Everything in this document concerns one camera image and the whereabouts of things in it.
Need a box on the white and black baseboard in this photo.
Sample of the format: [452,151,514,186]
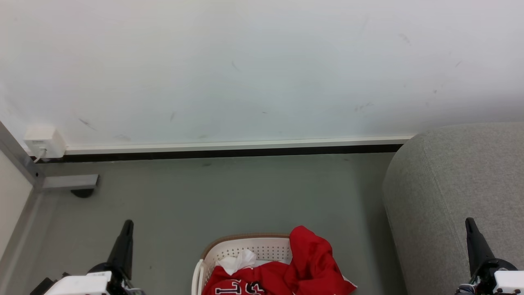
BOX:
[31,135,416,162]

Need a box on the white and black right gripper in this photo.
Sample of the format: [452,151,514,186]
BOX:
[456,217,524,295]

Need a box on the red garment with black lettering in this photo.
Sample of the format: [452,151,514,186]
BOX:
[202,261,296,295]

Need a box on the grey fabric sofa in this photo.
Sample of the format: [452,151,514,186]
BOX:
[382,123,524,295]

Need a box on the white wall outlet box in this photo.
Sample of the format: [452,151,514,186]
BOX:
[24,126,67,159]

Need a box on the small white cloth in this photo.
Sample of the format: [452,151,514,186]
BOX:
[216,249,257,276]

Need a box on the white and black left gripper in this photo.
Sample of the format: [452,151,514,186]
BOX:
[44,220,145,295]

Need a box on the red jersey with number 23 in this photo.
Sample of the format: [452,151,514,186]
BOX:
[284,225,357,295]

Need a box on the white perforated laundry basket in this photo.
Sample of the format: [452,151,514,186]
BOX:
[192,234,296,295]

